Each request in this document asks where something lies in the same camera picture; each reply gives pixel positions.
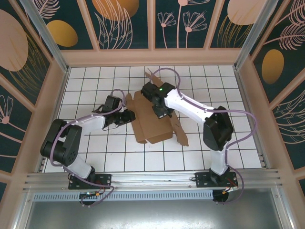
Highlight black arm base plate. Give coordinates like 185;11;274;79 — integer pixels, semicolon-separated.
194;171;239;189
68;173;112;190

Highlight thin aluminium edge rail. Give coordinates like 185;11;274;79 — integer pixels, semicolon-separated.
233;68;271;170
35;66;71;174

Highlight aluminium corner post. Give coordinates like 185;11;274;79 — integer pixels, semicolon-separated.
19;0;71;74
233;0;286;71

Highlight long aluminium base rail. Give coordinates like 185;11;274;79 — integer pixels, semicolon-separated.
22;168;286;191

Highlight grey slotted cable duct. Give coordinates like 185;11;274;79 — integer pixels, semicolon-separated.
33;190;214;201

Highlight brown cardboard box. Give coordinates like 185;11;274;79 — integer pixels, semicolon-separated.
125;68;190;146

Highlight grey metal sheet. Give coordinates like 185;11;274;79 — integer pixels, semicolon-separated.
23;199;286;229

